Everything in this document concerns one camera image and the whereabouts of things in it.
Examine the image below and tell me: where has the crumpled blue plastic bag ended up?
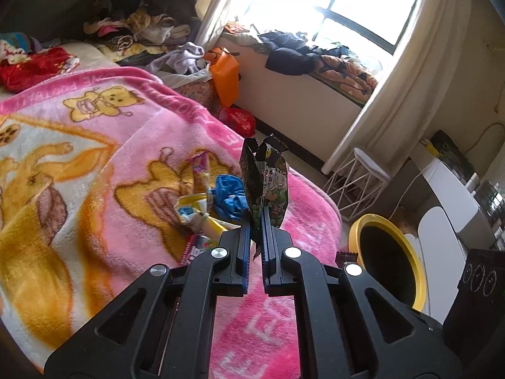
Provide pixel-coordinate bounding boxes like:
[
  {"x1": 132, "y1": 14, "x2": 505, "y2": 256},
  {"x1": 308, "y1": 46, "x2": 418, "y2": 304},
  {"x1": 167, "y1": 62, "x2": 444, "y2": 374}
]
[{"x1": 212, "y1": 175, "x2": 248, "y2": 222}]

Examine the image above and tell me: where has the red patterned cloth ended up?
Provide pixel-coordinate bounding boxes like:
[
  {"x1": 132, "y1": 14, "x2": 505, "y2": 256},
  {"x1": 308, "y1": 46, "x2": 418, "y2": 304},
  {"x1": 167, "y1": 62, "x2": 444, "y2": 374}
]
[{"x1": 1, "y1": 47, "x2": 80, "y2": 93}]

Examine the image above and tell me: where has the dark green headboard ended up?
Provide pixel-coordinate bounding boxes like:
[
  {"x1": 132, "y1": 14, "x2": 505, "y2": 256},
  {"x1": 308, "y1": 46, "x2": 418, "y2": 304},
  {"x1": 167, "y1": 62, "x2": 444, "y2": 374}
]
[{"x1": 1, "y1": 0, "x2": 94, "y2": 42}]

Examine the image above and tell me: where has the pile of clothes on bed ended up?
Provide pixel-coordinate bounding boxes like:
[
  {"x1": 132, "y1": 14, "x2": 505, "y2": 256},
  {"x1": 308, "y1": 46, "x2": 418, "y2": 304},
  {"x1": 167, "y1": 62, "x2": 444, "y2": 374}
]
[{"x1": 83, "y1": 0, "x2": 201, "y2": 64}]

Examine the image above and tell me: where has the pink purple candy wrapper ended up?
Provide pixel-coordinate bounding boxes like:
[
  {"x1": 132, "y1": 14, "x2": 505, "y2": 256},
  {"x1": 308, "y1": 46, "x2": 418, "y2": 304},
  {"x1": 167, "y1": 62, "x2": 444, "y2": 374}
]
[{"x1": 191, "y1": 151, "x2": 210, "y2": 193}]

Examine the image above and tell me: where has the window with dark frame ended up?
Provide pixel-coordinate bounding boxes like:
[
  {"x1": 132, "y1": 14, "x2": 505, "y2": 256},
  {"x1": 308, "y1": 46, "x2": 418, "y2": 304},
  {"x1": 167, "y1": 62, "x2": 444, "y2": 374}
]
[{"x1": 230, "y1": 0, "x2": 418, "y2": 54}]

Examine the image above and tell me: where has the red plastic bag on floor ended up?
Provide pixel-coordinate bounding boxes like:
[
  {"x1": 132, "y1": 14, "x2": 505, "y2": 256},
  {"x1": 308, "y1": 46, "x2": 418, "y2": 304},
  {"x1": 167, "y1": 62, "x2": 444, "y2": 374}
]
[{"x1": 218, "y1": 107, "x2": 256, "y2": 138}]

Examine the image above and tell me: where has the yellow white snack wrapper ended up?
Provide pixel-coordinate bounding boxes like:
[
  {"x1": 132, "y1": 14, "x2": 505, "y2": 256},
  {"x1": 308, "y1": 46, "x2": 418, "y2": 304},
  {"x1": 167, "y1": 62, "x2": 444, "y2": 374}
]
[{"x1": 174, "y1": 193, "x2": 235, "y2": 242}]

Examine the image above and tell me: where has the white desk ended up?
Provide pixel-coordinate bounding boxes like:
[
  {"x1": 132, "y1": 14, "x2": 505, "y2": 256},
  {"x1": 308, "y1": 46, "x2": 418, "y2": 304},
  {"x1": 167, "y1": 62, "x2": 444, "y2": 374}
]
[{"x1": 410, "y1": 143, "x2": 496, "y2": 249}]

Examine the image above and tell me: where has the pink cartoon bear blanket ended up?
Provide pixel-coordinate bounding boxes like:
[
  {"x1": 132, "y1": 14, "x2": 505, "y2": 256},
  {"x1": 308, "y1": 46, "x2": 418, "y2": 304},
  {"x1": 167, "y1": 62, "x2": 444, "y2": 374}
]
[{"x1": 1, "y1": 68, "x2": 342, "y2": 378}]

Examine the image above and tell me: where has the candy tube with red cap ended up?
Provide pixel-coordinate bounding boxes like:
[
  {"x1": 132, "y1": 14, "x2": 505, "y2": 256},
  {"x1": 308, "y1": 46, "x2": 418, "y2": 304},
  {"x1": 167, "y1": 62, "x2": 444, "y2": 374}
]
[{"x1": 180, "y1": 234, "x2": 217, "y2": 266}]

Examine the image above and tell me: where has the grey lavender garment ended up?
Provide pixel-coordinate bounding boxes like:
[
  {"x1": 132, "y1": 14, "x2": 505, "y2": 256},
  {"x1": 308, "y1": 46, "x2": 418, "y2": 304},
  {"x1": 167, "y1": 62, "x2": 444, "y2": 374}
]
[{"x1": 146, "y1": 42, "x2": 207, "y2": 75}]

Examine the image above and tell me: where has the floral fabric laundry basket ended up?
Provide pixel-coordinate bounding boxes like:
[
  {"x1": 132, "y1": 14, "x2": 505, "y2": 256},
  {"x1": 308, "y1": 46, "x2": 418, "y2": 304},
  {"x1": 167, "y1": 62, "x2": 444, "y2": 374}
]
[{"x1": 157, "y1": 69, "x2": 217, "y2": 108}]

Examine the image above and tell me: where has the dark navy jacket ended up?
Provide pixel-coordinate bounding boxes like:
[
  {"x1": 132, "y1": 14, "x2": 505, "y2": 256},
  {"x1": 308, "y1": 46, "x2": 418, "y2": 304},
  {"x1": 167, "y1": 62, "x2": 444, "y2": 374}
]
[{"x1": 259, "y1": 31, "x2": 350, "y2": 76}]

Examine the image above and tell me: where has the cream left curtain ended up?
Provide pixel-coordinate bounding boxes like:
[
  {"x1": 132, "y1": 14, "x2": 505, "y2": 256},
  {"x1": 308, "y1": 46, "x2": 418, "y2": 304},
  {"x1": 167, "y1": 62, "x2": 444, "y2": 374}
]
[{"x1": 194, "y1": 0, "x2": 232, "y2": 50}]

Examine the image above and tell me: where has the orange patterned blanket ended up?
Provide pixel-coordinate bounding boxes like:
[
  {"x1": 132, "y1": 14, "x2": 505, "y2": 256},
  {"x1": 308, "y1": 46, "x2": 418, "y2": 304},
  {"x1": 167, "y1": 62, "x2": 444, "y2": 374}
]
[{"x1": 311, "y1": 55, "x2": 378, "y2": 106}]

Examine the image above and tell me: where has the brown chocolate bar wrapper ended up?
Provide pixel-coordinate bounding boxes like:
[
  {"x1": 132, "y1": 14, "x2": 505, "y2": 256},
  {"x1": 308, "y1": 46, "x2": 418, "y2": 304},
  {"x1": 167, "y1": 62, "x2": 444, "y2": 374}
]
[{"x1": 336, "y1": 251, "x2": 359, "y2": 269}]

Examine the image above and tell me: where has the dark green snack wrapper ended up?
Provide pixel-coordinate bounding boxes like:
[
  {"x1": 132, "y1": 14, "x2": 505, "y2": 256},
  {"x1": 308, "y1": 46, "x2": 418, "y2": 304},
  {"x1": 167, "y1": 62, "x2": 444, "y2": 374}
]
[{"x1": 240, "y1": 135, "x2": 288, "y2": 263}]

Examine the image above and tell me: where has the cream curtain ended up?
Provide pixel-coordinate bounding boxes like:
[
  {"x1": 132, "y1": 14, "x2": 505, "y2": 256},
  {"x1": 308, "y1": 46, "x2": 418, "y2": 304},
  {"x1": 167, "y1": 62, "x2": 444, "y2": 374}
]
[
  {"x1": 194, "y1": 0, "x2": 232, "y2": 50},
  {"x1": 322, "y1": 0, "x2": 472, "y2": 174}
]

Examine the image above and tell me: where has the cream right curtain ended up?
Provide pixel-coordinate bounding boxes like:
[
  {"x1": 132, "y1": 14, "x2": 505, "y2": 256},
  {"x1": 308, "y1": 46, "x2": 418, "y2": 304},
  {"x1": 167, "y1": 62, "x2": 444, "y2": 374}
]
[{"x1": 322, "y1": 0, "x2": 472, "y2": 174}]

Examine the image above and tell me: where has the orange paper bag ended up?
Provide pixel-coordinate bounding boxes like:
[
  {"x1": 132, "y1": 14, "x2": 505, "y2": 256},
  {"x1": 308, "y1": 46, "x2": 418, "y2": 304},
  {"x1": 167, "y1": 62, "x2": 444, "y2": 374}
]
[{"x1": 204, "y1": 47, "x2": 240, "y2": 108}]

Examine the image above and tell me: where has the white wire frame stool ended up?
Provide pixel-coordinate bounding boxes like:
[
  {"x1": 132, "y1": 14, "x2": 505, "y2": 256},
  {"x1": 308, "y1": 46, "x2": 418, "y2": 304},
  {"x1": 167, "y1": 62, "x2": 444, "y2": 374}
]
[{"x1": 324, "y1": 147, "x2": 392, "y2": 222}]

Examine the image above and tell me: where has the yellow rimmed black trash bin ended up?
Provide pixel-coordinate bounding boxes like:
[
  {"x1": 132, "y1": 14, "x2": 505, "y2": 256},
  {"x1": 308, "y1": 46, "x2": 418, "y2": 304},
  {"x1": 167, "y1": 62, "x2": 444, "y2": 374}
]
[{"x1": 348, "y1": 214, "x2": 428, "y2": 311}]

